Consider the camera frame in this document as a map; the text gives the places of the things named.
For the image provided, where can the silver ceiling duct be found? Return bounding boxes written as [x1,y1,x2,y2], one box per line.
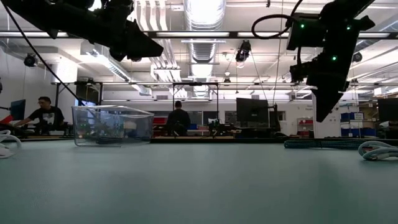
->
[183,0,227,98]

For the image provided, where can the white USB-C cable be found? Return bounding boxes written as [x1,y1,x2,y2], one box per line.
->
[357,140,398,162]

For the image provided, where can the dark monitor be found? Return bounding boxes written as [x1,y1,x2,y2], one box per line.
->
[377,97,398,123]

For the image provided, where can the black metal frame stand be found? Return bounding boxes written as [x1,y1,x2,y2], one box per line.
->
[172,82,220,138]

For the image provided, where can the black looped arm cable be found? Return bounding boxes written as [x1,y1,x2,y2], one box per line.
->
[251,0,304,40]

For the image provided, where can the blue storage bins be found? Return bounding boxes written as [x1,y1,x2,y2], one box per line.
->
[340,111,378,138]

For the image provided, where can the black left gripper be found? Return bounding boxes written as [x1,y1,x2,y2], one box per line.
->
[90,0,164,62]

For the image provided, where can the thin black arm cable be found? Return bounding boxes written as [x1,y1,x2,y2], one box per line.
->
[0,1,86,106]

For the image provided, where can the black hanging camera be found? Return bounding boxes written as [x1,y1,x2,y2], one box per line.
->
[234,40,252,63]

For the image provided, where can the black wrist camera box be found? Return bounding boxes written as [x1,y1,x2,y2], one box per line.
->
[289,60,312,83]

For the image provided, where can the red storage bins shelf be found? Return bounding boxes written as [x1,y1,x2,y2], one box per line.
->
[296,117,315,138]

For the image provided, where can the blue-lit monitor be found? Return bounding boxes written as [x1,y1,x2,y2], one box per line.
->
[9,98,27,121]

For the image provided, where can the large black monitor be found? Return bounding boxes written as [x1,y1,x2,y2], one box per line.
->
[236,97,270,124]

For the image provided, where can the clear plastic bin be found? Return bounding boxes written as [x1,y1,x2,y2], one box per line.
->
[71,105,155,147]

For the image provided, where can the black hanging screen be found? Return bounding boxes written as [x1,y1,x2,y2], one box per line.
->
[75,81,102,105]

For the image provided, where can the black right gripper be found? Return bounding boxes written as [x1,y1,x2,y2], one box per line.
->
[306,40,356,123]

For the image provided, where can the white square pillar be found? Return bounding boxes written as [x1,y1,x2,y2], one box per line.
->
[312,85,340,139]

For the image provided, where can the person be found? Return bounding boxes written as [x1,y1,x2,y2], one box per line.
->
[13,96,65,136]
[167,100,192,137]

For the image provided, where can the white looped rig cable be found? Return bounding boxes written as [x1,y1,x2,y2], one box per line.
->
[0,129,23,160]

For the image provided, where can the black table frame rim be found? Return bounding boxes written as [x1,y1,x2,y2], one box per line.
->
[0,135,398,147]

